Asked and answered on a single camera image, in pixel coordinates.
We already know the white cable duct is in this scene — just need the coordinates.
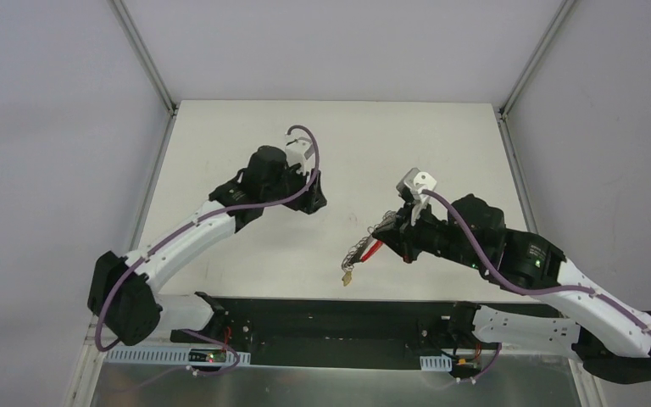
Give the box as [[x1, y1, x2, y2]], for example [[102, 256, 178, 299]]
[[104, 346, 252, 368], [419, 354, 453, 372]]

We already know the right white cable duct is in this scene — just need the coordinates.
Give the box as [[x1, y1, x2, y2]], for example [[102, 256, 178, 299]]
[[419, 354, 453, 372]]

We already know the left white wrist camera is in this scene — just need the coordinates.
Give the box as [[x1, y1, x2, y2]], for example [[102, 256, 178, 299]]
[[285, 133, 314, 176]]

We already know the left metal frame post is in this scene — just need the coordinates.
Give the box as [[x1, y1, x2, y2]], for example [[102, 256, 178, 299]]
[[108, 0, 177, 117]]

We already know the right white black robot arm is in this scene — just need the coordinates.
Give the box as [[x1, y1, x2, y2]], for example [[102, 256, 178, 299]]
[[372, 195, 651, 384]]

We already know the metal frame post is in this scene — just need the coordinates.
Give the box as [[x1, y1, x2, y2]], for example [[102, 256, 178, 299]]
[[498, 0, 579, 120], [108, 0, 177, 117]]

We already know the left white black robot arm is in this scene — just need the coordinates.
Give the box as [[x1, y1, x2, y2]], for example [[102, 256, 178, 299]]
[[87, 140, 326, 346]]

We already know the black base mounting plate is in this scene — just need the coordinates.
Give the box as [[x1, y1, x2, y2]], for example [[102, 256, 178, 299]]
[[170, 297, 478, 371]]

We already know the red keyring holder with rings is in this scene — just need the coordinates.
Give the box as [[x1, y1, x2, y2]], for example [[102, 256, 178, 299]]
[[341, 212, 392, 287]]

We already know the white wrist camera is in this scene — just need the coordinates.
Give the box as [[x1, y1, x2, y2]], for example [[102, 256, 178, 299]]
[[285, 133, 314, 176], [396, 167, 437, 226]]

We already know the left white cable duct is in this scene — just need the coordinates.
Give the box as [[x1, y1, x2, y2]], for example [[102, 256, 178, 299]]
[[104, 346, 252, 368]]

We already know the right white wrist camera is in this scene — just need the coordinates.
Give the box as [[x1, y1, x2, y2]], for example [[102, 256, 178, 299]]
[[396, 167, 437, 226]]

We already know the right metal frame post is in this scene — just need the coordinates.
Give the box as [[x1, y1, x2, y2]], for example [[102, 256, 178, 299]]
[[498, 0, 579, 120]]

